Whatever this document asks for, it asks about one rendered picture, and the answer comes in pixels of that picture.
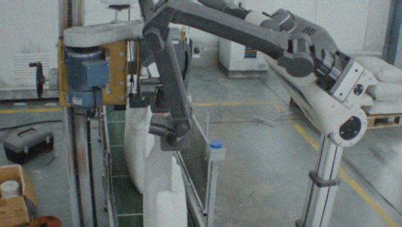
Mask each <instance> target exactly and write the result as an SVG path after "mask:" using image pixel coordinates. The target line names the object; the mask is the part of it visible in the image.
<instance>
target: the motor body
mask: <svg viewBox="0 0 402 227"><path fill-rule="evenodd" d="M101 53H102V49H101V48H98V49H97V50H94V51H89V52H76V51H72V50H71V49H69V50H67V79H68V85H69V86H68V98H69V102H70V105H71V106H72V107H74V108H76V109H94V108H95V100H94V92H93V88H92V86H91V87H87V85H86V84H84V82H83V81H82V80H81V74H80V72H81V63H82V62H84V61H89V60H98V59H100V54H101ZM95 99H96V107H98V106H99V105H100V103H101V101H102V89H101V88H99V87H97V88H96V90H95Z"/></svg>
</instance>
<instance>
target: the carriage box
mask: <svg viewBox="0 0 402 227"><path fill-rule="evenodd" d="M55 47H57V59H58V64H57V68H58V78H59V82H58V87H59V97H60V108H63V107H72V106H71V105H70V103H66V96H65V94H68V86H69V85H68V79H67V65H65V47H69V46H67V45H65V44H64V42H60V41H59V39H58V42H57V43H55ZM98 47H99V48H101V49H102V53H101V54H105V49H108V50H110V53H111V63H110V65H111V84H109V94H106V90H105V89H102V101H101V103H100V105H99V106H111V105H128V76H127V61H128V39H126V40H120V41H116V42H109V43H106V44H103V45H99V46H98Z"/></svg>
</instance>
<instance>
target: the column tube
mask: <svg viewBox="0 0 402 227"><path fill-rule="evenodd" d="M72 2H73V5H72V8H69V9H72V12H73V16H72V18H69V19H72V23H73V27H81V26H85V25H84V23H85V0H72ZM58 18H59V19H58V27H59V31H58V36H59V41H60V42H64V41H63V36H64V31H65V30H66V29H68V0H58ZM61 110H62V129H63V138H64V148H65V166H66V170H67V184H68V192H69V196H70V211H71V213H72V222H73V227H81V224H80V214H79V206H80V205H79V204H81V203H79V204H78V194H77V184H79V183H76V180H75V160H76V159H74V151H73V139H72V127H71V116H70V115H69V114H70V107H63V108H61ZM72 114H86V109H76V108H74V113H72ZM72 123H75V124H73V126H75V137H73V138H76V145H74V146H77V151H78V172H79V178H77V179H79V181H80V194H81V201H82V207H83V219H84V227H94V215H93V201H92V196H91V191H90V173H89V158H88V138H87V128H86V116H76V115H75V122H72Z"/></svg>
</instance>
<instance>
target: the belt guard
mask: <svg viewBox="0 0 402 227"><path fill-rule="evenodd" d="M136 20H138V21H136ZM122 23H125V24H124V25H118V26H113V27H108V26H106V25H109V24H112V23H110V22H109V23H106V24H91V25H87V26H81V27H71V28H68V29H66V30H65V31H64V36H63V41H64V44H65V45H67V46H69V47H70V46H72V47H91V46H96V45H103V44H106V43H109V42H116V41H120V40H126V39H129V38H132V37H137V36H141V35H142V30H143V28H144V20H143V19H140V21H139V19H135V20H132V21H123V22H122Z"/></svg>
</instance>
